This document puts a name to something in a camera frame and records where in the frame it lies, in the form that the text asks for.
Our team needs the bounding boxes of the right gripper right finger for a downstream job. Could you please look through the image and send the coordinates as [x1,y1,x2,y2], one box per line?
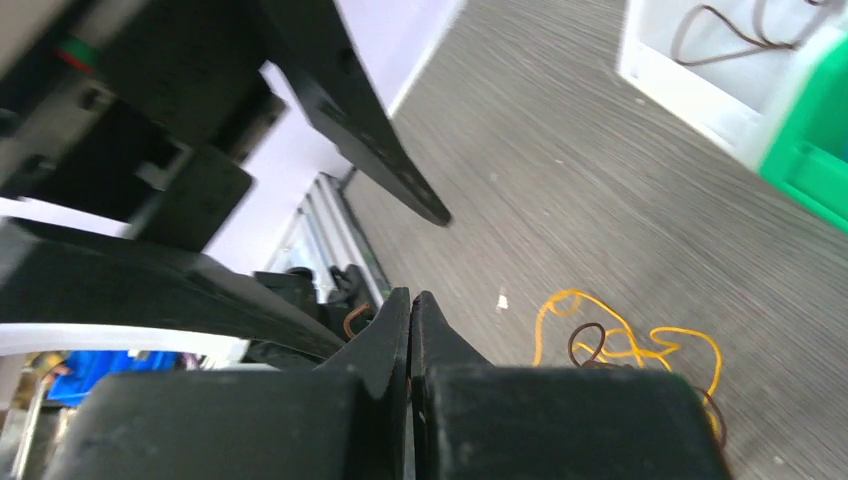
[410,291,729,479]

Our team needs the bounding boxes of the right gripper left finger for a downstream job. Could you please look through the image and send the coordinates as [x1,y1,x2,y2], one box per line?
[45,288,410,479]

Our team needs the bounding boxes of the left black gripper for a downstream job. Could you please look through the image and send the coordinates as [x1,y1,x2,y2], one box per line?
[1,1,344,361]

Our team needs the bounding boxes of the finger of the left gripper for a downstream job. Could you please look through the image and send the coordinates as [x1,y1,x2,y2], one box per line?
[258,1,452,227]

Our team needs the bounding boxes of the brown wire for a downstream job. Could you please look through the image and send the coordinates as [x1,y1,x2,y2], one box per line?
[341,301,730,452]
[670,0,848,68]

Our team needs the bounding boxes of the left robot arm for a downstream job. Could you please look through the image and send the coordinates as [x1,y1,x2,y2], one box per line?
[1,1,451,364]

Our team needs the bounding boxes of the person in blue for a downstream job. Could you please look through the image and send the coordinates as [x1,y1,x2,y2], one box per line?
[47,350,181,407]

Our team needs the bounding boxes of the white plastic bin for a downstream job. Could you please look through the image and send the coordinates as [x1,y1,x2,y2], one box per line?
[617,1,847,171]

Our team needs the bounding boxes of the green plastic bin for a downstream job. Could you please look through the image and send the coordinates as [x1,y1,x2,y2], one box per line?
[759,41,847,232]

